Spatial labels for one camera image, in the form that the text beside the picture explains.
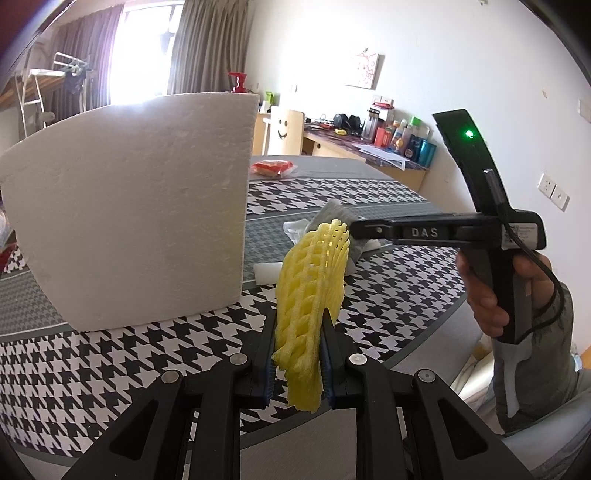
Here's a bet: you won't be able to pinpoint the red snack packet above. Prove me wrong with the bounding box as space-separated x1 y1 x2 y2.
249 160 297 178

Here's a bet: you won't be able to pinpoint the white foam roll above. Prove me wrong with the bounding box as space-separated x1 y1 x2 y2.
253 262 283 286

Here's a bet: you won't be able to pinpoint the wooden smiley chair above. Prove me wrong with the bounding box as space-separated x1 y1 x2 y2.
266 106 305 156

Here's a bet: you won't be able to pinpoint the grey cloth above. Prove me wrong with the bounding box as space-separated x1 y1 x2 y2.
304 198 371 278

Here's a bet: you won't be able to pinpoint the metal bunk bed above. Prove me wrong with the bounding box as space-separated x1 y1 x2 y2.
1 52 91 138

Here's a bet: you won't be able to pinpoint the left brown curtain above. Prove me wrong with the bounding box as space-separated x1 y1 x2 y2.
44 4 123 121

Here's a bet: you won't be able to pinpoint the brown curtain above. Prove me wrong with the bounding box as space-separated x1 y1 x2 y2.
168 0 249 94
44 4 123 121

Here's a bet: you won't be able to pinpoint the white pump lotion bottle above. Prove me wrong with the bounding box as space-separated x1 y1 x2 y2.
228 72 249 93

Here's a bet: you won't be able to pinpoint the papers on desk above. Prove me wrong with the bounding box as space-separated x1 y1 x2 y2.
353 143 407 171

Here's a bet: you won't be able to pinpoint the white styrofoam box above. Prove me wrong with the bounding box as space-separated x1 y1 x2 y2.
1 93 259 331

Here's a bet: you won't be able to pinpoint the cartoon wall picture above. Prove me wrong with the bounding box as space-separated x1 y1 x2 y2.
345 49 385 90

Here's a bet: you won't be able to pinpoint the houndstooth tablecloth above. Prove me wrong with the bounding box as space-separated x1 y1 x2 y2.
1 158 477 479

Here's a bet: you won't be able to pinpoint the person's right hand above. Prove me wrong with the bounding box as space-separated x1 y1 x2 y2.
455 250 555 339

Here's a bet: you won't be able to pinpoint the yellow foam fruit net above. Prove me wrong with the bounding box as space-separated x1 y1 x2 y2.
273 219 349 413

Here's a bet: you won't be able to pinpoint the right brown curtain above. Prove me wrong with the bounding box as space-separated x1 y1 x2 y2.
168 0 249 94

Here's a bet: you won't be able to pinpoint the wooden desk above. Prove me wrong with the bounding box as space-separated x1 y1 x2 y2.
252 113 428 192

